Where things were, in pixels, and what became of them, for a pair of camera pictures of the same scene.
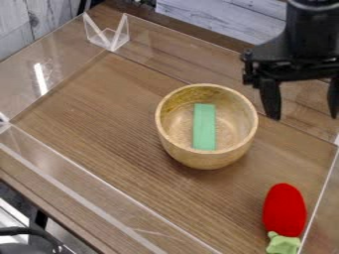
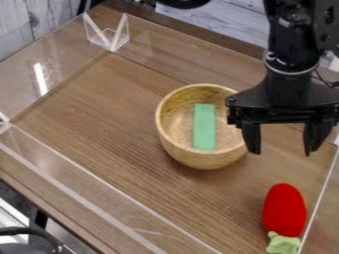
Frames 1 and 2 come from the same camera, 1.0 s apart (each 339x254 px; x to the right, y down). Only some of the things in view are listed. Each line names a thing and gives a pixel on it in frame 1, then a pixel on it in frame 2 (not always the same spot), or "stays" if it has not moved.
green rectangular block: x=204 y=127 stays
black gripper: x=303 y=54 -> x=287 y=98
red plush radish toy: x=284 y=216 stays
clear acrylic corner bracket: x=108 y=38 stays
